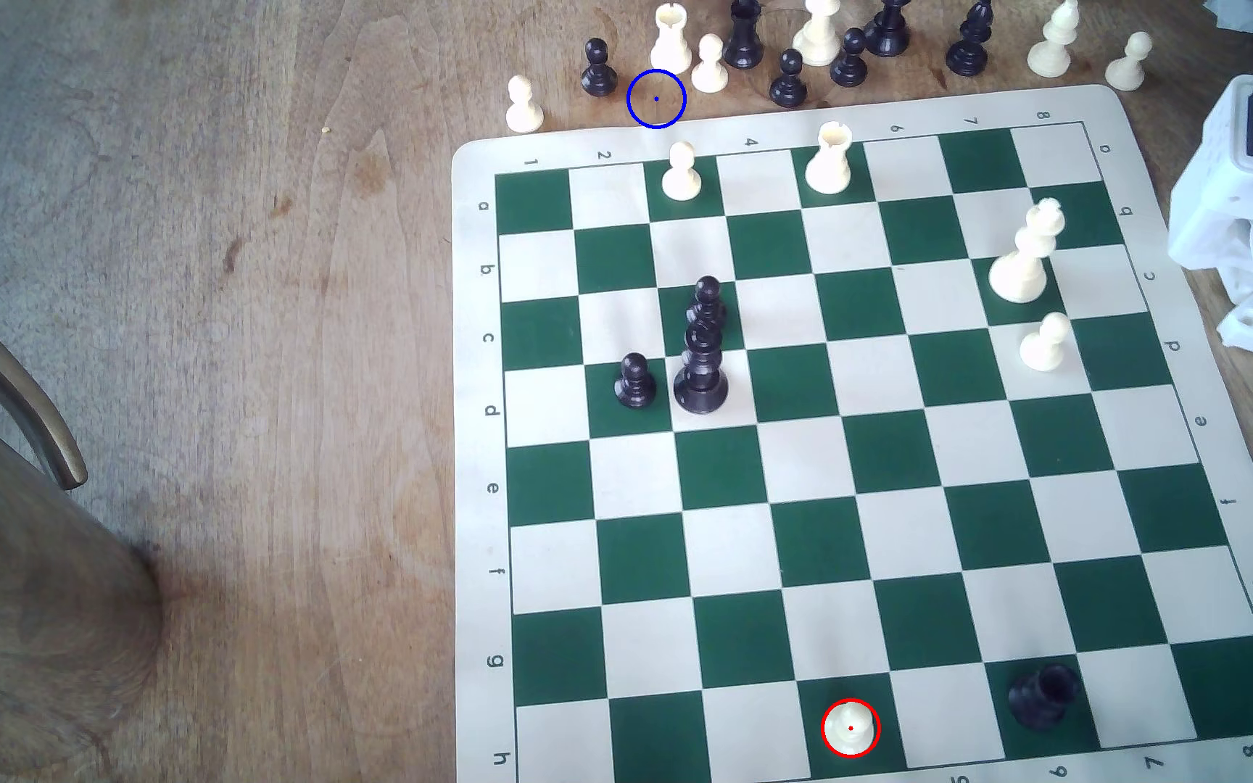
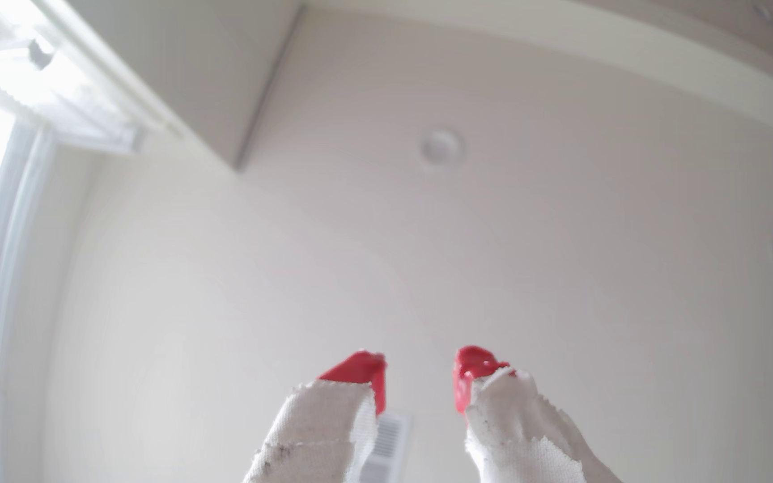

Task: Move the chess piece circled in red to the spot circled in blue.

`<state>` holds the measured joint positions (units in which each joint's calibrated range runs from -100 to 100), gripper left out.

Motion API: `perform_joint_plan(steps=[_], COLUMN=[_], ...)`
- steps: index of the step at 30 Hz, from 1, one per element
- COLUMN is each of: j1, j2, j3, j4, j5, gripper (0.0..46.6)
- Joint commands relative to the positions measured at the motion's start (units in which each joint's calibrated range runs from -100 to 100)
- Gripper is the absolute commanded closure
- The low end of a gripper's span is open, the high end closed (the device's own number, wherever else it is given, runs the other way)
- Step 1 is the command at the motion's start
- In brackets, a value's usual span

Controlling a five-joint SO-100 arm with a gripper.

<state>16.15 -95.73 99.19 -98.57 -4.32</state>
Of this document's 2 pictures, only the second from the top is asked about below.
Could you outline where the white air vent grille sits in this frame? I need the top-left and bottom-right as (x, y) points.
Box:
(358, 412), (414, 483)

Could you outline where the white window blind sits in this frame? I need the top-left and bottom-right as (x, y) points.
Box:
(0, 0), (153, 157)

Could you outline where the gripper finger cloth-wrapped red tip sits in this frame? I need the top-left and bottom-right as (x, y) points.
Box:
(454, 345), (622, 483)
(242, 350), (388, 483)

